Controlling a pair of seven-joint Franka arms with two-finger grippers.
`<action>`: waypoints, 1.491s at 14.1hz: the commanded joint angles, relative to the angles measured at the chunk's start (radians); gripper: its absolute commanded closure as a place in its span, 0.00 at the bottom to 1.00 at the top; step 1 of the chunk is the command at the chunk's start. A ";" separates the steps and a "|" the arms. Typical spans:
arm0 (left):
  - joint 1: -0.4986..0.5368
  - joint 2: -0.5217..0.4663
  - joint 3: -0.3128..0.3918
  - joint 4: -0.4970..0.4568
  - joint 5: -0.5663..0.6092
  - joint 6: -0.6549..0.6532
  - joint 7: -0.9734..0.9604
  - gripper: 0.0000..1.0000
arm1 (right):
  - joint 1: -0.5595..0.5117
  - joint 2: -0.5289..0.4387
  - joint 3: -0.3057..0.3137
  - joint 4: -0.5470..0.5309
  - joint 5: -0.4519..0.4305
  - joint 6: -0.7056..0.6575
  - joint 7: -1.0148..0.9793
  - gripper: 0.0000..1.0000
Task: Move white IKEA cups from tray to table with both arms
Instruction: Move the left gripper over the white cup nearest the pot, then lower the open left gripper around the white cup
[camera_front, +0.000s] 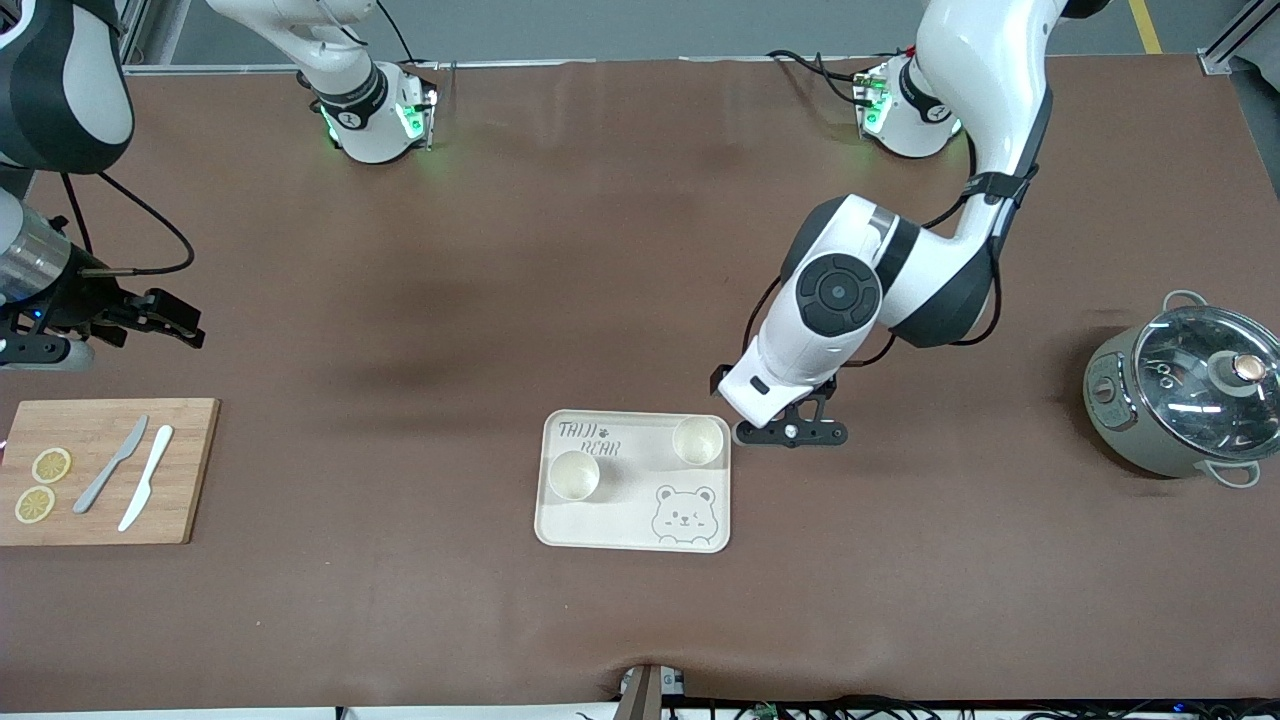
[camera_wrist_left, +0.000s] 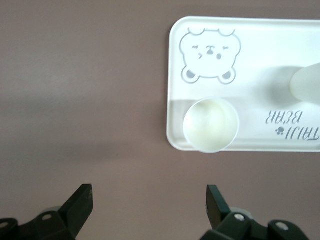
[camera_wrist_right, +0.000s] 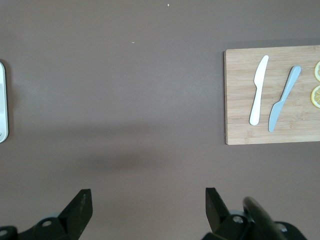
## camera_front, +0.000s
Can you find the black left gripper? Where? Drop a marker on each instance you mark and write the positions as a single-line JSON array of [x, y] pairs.
[[829, 388]]

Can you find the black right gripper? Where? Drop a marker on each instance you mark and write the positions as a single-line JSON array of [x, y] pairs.
[[70, 305]]

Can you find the white IKEA cup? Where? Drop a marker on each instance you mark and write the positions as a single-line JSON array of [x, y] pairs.
[[573, 476], [698, 441]]

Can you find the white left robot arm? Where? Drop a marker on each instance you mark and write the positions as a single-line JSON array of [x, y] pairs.
[[960, 80]]

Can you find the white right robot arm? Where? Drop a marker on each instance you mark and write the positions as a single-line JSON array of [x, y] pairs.
[[365, 110]]

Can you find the wooden cutting board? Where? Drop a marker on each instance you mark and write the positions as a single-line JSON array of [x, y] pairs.
[[190, 470]]

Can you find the white plastic knife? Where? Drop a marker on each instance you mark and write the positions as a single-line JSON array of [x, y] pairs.
[[148, 475]]

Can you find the grey plastic knife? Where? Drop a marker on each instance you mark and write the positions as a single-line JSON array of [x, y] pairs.
[[105, 470]]

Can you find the yellow lemon slice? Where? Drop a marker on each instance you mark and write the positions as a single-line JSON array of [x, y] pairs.
[[51, 465], [35, 505]]

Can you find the cream tray with bear print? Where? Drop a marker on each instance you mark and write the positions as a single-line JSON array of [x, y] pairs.
[[630, 510]]

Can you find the grey-green cooking pot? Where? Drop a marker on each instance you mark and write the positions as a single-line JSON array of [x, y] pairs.
[[1115, 410]]

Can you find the glass pot lid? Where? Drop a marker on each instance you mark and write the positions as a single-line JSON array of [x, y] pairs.
[[1200, 400]]

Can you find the aluminium frame profile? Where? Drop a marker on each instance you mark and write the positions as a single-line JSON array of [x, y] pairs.
[[1235, 45], [135, 30]]

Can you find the grey table edge mount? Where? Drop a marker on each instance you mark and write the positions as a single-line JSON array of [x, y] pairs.
[[650, 690]]

